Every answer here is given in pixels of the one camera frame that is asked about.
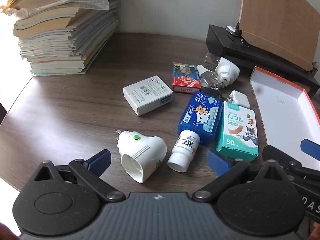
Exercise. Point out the plain white plug-in heater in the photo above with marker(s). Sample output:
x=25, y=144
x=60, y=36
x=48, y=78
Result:
x=226, y=68

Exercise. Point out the stack of papers and books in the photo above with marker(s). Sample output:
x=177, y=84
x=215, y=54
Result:
x=62, y=30

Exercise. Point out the brown cardboard panel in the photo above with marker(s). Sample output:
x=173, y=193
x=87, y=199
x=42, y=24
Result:
x=275, y=17

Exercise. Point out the red playing card box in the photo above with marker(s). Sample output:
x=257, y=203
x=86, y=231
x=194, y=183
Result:
x=185, y=77

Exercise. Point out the small white cardboard box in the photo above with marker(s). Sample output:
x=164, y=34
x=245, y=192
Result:
x=147, y=95

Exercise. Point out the white charger cube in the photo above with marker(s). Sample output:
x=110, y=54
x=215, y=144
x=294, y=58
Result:
x=240, y=98

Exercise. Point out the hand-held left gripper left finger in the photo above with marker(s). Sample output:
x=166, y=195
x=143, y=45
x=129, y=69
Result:
x=102, y=159

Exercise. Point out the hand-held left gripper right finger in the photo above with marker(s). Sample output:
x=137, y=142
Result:
x=218, y=163

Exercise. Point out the black monitor riser stand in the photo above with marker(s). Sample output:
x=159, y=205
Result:
x=217, y=42

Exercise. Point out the orange and white box tray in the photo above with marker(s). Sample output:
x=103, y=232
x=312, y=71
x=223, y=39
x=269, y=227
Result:
x=282, y=105

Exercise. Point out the black charger plug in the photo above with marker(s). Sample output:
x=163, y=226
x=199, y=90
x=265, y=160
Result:
x=208, y=90

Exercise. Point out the white pill bottle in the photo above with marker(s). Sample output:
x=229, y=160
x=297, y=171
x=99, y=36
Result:
x=183, y=150

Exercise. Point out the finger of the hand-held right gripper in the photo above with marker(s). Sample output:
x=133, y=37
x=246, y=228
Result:
x=287, y=161
x=310, y=148

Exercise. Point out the blue tissue packet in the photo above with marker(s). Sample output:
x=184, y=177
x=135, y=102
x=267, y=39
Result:
x=200, y=115

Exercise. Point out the teal bandage box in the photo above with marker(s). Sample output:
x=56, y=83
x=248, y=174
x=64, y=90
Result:
x=235, y=130

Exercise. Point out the clear bottle with white cap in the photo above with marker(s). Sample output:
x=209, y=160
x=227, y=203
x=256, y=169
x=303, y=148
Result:
x=207, y=77

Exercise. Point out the white plug-in heater green button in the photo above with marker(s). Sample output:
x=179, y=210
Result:
x=142, y=152

